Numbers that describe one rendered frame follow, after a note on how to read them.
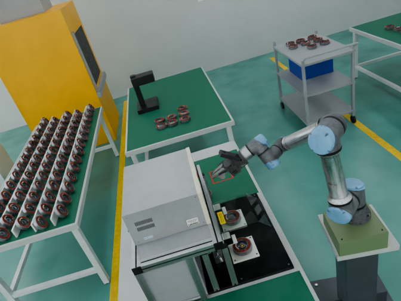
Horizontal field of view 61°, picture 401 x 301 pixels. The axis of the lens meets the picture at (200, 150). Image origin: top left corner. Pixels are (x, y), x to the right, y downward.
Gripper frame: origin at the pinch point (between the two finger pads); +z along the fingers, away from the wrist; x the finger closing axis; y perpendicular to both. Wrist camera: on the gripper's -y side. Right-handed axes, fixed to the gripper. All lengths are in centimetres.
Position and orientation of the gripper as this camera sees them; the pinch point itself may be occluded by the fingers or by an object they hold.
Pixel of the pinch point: (212, 175)
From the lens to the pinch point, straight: 191.9
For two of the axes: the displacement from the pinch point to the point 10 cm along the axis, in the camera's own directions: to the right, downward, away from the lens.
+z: -7.6, 6.2, 2.1
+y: 6.3, 6.1, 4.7
